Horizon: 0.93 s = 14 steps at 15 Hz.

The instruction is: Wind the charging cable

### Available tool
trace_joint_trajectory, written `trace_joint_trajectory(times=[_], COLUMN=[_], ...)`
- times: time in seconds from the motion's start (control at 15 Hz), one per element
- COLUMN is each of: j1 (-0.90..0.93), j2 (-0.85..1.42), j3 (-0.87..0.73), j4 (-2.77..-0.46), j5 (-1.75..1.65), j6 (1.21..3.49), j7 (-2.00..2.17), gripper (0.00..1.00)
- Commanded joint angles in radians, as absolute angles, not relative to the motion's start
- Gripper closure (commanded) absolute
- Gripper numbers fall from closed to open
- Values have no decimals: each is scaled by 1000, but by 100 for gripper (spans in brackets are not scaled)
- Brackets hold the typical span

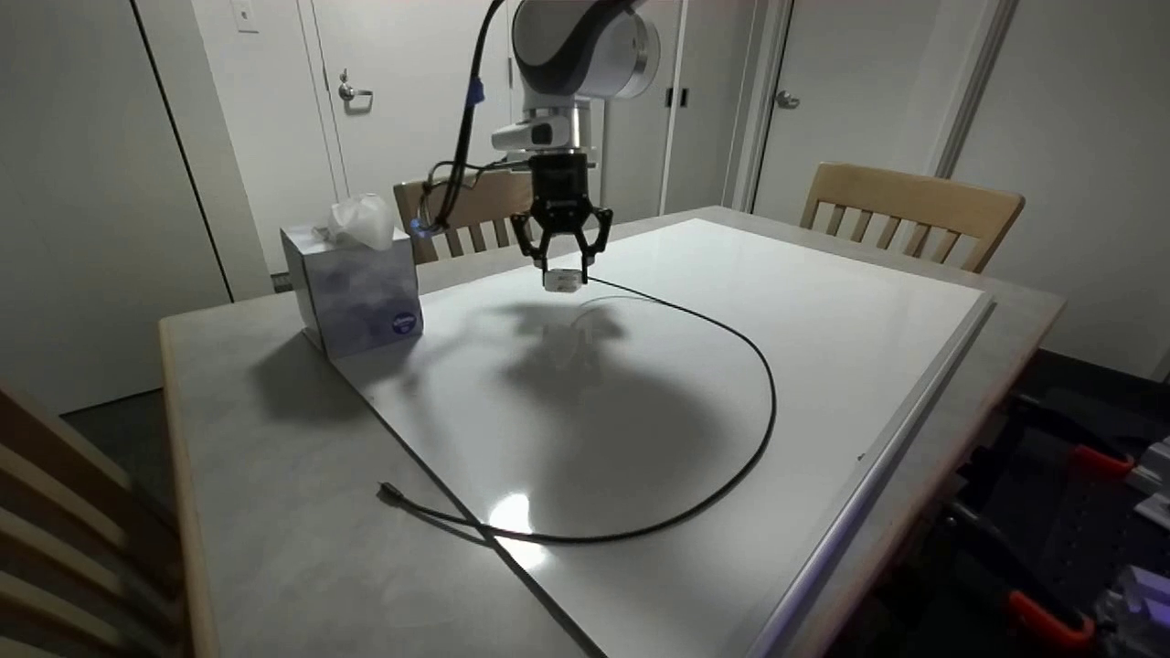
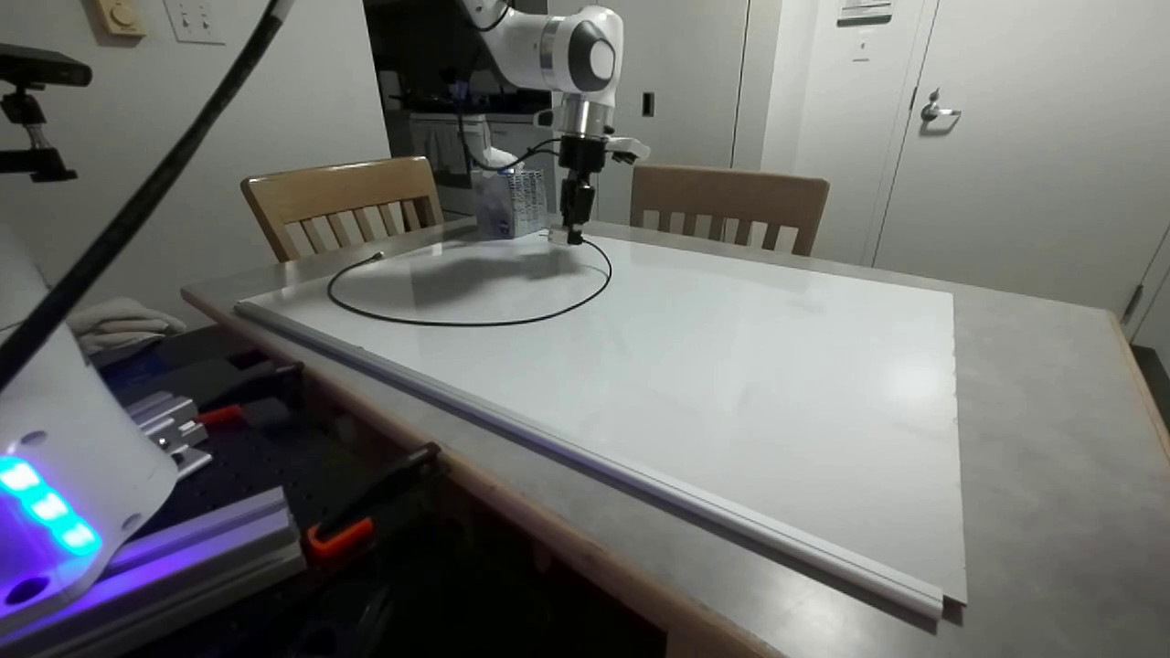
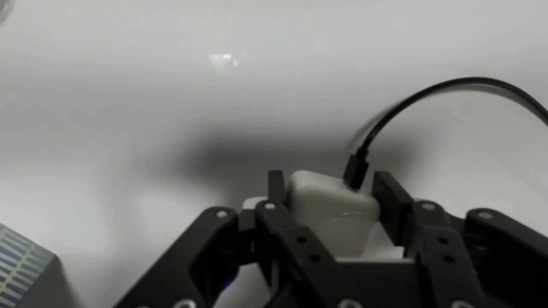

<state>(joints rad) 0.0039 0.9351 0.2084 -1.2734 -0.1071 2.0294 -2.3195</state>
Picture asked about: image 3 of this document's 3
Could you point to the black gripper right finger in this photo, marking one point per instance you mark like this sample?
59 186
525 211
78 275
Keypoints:
474 263

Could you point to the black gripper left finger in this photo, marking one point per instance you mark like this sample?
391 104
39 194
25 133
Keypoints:
241 268

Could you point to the white charger adapter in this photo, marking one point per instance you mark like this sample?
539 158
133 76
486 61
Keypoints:
326 211

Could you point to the grey blue tissue box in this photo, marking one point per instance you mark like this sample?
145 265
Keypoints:
28 275

